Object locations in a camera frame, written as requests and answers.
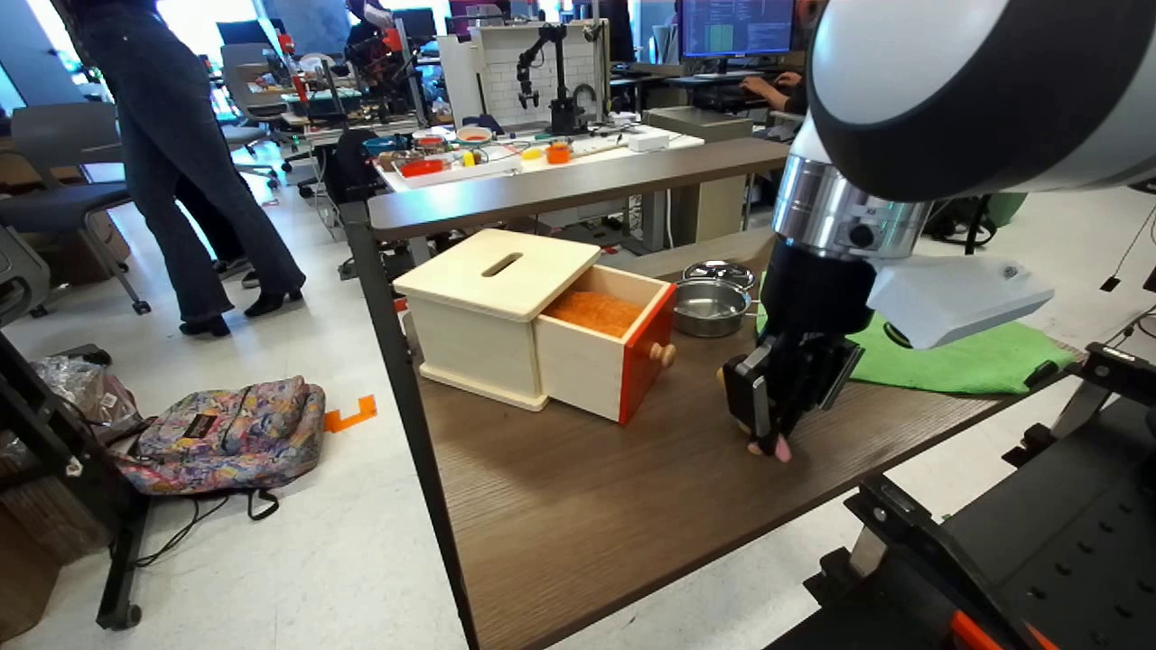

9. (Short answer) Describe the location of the dark wooden raised shelf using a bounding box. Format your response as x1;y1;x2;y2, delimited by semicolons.
364;138;788;239

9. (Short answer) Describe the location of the small black background robot arm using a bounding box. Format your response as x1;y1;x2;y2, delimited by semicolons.
513;21;586;138

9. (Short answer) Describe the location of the white cluttered work table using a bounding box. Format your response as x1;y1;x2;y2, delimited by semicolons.
373;126;697;192

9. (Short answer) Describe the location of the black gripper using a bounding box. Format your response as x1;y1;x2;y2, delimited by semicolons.
723;244;875;444

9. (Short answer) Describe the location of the colourful patterned backpack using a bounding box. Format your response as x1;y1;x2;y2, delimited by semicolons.
108;375;324;500

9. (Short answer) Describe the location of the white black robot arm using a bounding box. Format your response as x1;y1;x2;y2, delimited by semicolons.
723;0;1156;459

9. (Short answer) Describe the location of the steel bowl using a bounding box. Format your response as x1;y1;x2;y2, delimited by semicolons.
670;259;756;341

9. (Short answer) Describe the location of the cream wooden drawer box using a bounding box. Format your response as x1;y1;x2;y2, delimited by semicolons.
393;228;598;411

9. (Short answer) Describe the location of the green microfibre cloth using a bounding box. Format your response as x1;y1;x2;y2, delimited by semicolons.
750;299;1085;400

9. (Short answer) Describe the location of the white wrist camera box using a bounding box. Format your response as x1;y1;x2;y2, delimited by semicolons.
867;256;1056;350

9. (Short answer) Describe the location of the red front wooden drawer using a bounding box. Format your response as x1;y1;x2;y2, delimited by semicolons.
537;263;674;422

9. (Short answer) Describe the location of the orange pink plush toy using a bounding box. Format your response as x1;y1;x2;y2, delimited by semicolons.
749;439;794;464

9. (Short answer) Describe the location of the standing person in jeans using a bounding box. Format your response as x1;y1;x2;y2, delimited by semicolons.
51;0;307;341

